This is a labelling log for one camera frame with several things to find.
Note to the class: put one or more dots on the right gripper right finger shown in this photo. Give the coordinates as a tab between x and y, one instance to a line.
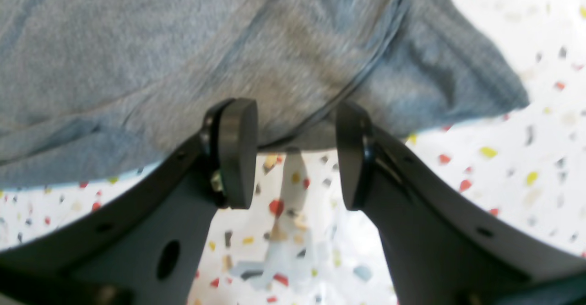
440	248

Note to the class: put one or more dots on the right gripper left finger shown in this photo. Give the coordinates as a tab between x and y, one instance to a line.
144	247

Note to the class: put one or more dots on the grey t-shirt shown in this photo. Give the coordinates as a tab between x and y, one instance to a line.
94	88

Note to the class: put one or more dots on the terrazzo pattern tablecloth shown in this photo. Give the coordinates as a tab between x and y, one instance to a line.
298	245

